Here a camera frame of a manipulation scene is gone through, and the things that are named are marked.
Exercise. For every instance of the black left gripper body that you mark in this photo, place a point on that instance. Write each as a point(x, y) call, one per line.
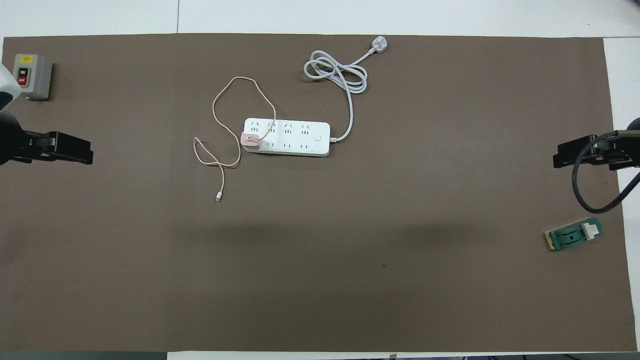
point(35, 146)

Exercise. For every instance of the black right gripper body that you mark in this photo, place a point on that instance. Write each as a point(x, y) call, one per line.
point(612, 152)

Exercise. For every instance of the pink charger adapter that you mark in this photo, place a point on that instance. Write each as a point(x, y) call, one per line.
point(250, 140)

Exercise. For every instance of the white power strip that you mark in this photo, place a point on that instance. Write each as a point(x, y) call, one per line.
point(292, 137)

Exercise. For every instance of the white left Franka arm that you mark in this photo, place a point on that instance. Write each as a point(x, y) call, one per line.
point(5, 137)

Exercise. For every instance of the brown table mat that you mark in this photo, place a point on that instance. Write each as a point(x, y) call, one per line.
point(350, 250)

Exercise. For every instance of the grey on-off switch box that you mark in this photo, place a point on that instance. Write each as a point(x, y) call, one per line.
point(34, 77)

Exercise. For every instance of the green knife switch block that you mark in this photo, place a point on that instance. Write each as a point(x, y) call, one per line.
point(572, 236)

